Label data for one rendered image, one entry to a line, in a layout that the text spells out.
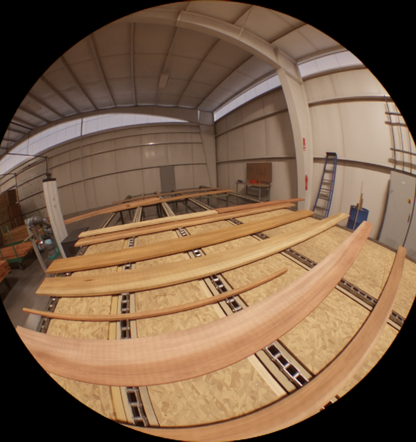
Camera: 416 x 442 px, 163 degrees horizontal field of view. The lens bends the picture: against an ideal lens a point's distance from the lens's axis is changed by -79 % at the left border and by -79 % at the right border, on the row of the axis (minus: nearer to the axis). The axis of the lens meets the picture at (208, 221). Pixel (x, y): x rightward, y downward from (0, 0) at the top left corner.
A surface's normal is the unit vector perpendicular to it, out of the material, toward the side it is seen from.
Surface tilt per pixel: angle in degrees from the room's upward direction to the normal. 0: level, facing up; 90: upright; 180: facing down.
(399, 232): 90
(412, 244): 90
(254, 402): 0
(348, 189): 88
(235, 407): 0
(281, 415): 0
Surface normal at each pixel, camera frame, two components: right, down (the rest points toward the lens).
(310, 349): -0.04, -0.94
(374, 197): -0.94, 0.11
